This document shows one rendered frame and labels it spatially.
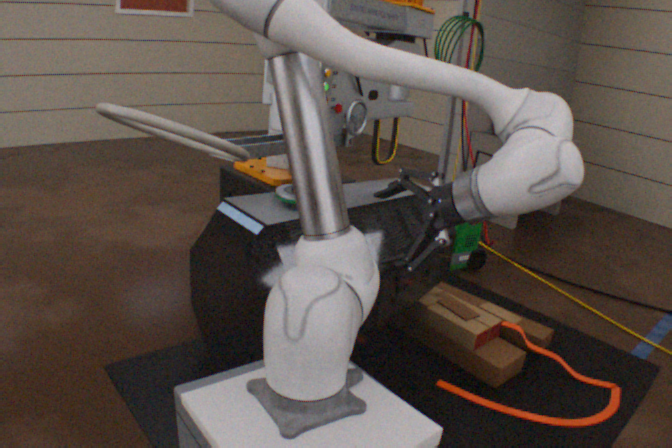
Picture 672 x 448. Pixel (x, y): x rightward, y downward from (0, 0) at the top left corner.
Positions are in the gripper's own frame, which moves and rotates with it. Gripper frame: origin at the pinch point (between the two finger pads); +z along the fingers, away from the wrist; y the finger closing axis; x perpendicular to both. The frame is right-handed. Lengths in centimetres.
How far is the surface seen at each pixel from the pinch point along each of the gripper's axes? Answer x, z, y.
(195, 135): 25, 40, 30
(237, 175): -55, 174, 79
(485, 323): -147, 82, -15
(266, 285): -21, 84, 1
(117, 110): 44, 49, 37
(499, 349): -151, 77, -29
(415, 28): -85, 54, 120
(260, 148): -10, 67, 45
